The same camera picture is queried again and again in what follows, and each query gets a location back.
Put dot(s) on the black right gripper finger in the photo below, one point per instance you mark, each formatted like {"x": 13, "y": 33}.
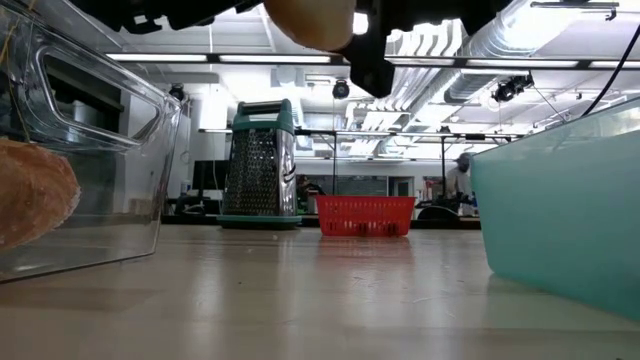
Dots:
{"x": 372, "y": 65}

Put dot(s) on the pale bread roll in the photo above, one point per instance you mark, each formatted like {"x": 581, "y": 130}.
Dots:
{"x": 315, "y": 22}

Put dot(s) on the orange-brown pastry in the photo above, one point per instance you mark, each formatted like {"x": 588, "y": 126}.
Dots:
{"x": 30, "y": 195}

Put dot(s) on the black ceiling spotlight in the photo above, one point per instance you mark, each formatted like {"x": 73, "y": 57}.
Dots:
{"x": 510, "y": 89}

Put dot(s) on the person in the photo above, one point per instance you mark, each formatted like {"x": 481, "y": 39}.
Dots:
{"x": 303, "y": 189}
{"x": 460, "y": 180}

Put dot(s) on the red plastic mesh basket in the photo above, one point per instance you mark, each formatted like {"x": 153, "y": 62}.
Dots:
{"x": 365, "y": 217}

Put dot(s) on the teal metal box grater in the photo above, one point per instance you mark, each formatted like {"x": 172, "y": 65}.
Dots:
{"x": 260, "y": 170}

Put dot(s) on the black chair back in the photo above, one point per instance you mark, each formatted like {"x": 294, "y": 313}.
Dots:
{"x": 437, "y": 214}

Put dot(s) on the black ceiling dome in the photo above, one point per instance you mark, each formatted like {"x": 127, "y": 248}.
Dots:
{"x": 176, "y": 92}

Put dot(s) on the black computer monitor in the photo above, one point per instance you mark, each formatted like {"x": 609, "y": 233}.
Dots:
{"x": 206, "y": 175}

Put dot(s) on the overhead light bar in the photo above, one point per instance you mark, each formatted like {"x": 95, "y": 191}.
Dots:
{"x": 150, "y": 57}

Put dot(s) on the teal plastic bin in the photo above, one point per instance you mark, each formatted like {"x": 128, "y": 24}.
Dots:
{"x": 560, "y": 215}

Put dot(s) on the clear plastic bin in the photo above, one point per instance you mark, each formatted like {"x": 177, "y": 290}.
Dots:
{"x": 110, "y": 200}

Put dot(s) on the black hanging camera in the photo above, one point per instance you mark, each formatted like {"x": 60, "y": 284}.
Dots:
{"x": 341, "y": 89}

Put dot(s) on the black aluminium table frame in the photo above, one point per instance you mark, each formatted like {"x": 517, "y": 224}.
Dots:
{"x": 190, "y": 219}

